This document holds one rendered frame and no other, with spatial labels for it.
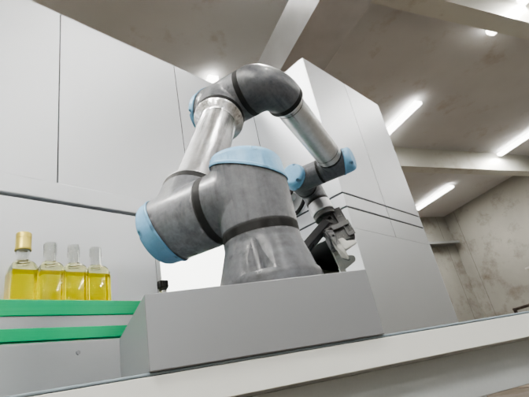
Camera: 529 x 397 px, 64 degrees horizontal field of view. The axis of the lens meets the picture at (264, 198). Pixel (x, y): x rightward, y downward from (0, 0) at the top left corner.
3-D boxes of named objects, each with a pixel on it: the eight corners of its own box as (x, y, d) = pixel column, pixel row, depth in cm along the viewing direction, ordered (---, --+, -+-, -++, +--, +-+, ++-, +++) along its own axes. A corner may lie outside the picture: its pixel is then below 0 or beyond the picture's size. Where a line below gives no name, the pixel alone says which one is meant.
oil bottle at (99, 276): (103, 353, 105) (101, 269, 114) (114, 347, 102) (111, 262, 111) (80, 354, 102) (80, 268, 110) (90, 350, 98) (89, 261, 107)
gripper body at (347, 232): (356, 234, 126) (338, 202, 133) (330, 245, 126) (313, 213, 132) (356, 245, 133) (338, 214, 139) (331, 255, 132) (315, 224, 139)
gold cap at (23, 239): (35, 250, 101) (35, 233, 103) (21, 246, 98) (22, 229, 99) (24, 254, 102) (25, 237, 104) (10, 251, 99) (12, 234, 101)
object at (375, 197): (368, 268, 238) (328, 136, 275) (430, 245, 216) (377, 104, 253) (284, 259, 190) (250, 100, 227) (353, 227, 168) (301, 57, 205)
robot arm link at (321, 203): (307, 202, 135) (308, 215, 142) (312, 213, 132) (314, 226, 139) (328, 193, 135) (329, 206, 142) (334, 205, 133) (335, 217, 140)
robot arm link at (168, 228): (190, 206, 61) (239, 60, 103) (116, 239, 67) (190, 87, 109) (236, 257, 67) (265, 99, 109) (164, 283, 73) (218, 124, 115)
